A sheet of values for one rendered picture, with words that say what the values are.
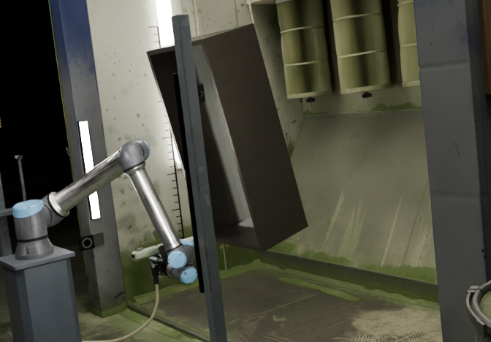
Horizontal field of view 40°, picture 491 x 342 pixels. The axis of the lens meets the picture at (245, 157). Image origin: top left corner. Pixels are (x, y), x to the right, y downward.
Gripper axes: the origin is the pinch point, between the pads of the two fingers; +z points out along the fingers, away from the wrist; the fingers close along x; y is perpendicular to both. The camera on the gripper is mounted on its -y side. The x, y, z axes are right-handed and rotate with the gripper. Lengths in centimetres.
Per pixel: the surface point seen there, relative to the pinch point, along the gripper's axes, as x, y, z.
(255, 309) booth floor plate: 55, 48, -16
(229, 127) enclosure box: 38, -68, -30
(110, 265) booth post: 6, 27, 70
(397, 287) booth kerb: 119, 40, -71
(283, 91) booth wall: 171, -61, 77
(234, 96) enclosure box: 45, -83, -29
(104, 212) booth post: 9, -8, 74
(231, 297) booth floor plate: 62, 53, 17
